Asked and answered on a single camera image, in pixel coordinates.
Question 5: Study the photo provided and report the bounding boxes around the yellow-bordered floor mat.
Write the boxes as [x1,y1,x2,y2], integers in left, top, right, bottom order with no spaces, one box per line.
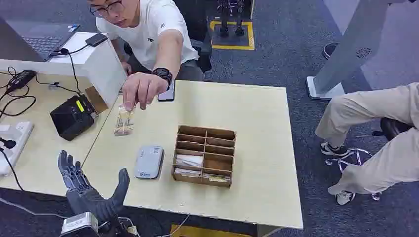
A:
[209,20,255,51]

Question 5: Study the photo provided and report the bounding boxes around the grey pillar stand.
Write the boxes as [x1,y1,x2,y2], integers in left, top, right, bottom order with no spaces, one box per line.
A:
[305,0,419,101]

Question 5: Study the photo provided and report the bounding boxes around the grey flat card reader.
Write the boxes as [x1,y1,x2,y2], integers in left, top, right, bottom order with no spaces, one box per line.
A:
[133,145,165,180]

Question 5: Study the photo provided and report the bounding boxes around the white desk riser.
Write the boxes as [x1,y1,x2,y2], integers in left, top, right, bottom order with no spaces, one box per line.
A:
[0,32,127,109]

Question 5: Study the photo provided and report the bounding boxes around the black looped cable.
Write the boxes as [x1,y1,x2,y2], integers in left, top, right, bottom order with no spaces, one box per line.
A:
[0,66,37,119]

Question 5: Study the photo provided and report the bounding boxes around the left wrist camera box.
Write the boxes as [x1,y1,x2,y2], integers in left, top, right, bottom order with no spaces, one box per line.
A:
[60,212,100,237]

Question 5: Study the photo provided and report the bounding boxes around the brown cardboard piece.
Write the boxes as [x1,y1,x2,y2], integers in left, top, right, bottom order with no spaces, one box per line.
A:
[84,85,109,114]

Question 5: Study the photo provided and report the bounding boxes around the black-framed glasses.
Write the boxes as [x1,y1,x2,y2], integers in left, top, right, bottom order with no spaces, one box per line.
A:
[89,0,126,19]

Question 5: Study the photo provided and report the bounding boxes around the person across the desk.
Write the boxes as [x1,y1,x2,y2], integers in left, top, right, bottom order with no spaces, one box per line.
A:
[86,0,206,112]

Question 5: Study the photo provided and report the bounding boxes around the black robot legs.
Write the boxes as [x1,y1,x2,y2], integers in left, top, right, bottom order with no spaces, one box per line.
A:
[216,0,247,38]

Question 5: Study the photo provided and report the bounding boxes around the pale clear-sleeved card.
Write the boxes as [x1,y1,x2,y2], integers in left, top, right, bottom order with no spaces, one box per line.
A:
[113,104,136,137]

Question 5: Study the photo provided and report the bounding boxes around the black stool with chrome base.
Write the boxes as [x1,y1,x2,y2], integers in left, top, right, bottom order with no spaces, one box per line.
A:
[325,117,416,202]

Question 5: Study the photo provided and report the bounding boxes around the black wristwatch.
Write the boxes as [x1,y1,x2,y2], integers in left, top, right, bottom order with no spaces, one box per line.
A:
[151,67,173,91]

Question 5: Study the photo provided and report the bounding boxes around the smartphone on desk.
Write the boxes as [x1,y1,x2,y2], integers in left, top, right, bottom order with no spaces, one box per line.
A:
[157,80,176,102]

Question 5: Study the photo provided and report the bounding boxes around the black cable on riser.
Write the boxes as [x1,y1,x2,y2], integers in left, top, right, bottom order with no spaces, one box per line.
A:
[49,43,89,96]

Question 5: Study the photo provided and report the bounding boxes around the black desktop terminal device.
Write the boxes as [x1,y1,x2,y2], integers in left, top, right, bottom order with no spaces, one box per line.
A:
[49,94,99,142]

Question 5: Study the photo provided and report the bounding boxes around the black plug with cable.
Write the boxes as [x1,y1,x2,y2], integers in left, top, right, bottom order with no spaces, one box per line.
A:
[0,137,26,192]

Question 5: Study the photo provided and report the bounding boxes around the black power adapter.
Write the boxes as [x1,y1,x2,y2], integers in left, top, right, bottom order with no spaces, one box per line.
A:
[6,69,37,93]

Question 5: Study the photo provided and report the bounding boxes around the white floor cable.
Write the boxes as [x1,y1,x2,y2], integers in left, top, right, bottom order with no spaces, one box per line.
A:
[0,197,68,220]

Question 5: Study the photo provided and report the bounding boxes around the seated person in beige trousers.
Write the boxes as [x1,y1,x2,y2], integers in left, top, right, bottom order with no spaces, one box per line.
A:
[314,82,419,206]

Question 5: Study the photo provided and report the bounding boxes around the dark grey laptop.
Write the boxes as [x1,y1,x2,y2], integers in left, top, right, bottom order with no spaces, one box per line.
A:
[0,16,81,62]

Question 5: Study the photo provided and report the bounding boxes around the yellow printed card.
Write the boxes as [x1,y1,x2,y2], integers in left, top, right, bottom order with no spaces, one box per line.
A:
[203,174,232,184]

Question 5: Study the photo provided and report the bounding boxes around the wooden divided card box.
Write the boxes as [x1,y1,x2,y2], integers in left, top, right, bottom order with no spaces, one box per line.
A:
[171,124,237,189]

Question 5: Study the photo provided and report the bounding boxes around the white power strip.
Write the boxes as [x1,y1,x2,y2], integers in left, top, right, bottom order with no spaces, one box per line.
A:
[0,121,35,178]

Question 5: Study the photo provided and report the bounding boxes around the small black flat device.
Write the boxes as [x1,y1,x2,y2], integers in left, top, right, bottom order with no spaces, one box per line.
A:
[84,33,109,48]

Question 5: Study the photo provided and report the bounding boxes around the person's left hand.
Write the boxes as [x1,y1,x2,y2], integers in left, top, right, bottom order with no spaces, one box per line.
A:
[122,72,169,112]

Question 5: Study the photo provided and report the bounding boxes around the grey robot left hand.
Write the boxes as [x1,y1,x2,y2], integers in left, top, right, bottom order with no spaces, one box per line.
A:
[58,150,131,227]

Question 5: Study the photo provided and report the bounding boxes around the white card stack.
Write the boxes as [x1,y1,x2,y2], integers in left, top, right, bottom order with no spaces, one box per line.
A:
[175,154,204,168]
[174,167,201,178]

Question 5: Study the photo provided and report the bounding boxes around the black office chair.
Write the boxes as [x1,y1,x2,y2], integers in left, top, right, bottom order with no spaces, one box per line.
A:
[172,0,213,75]

